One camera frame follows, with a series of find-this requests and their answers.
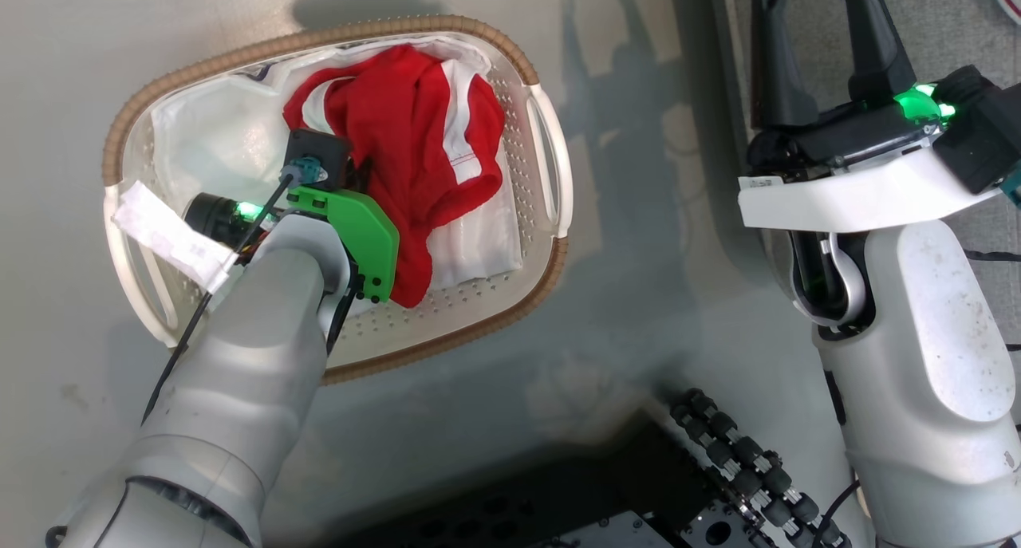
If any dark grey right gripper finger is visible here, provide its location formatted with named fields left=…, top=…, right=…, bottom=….
left=750, top=0, right=820, bottom=131
left=834, top=0, right=918, bottom=104

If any white basket with woven rim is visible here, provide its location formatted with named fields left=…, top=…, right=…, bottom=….
left=102, top=15, right=574, bottom=385

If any red and white garment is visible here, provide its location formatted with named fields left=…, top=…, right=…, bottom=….
left=282, top=44, right=507, bottom=309

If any white paper tag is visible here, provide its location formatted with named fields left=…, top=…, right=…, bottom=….
left=112, top=180, right=238, bottom=295

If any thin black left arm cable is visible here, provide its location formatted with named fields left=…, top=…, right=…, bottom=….
left=141, top=171, right=298, bottom=426

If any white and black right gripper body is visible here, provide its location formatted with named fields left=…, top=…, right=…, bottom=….
left=738, top=84, right=999, bottom=232

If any black roller omni wheel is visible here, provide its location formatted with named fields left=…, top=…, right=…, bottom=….
left=668, top=388, right=853, bottom=548

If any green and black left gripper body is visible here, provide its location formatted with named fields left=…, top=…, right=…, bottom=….
left=183, top=185, right=400, bottom=304

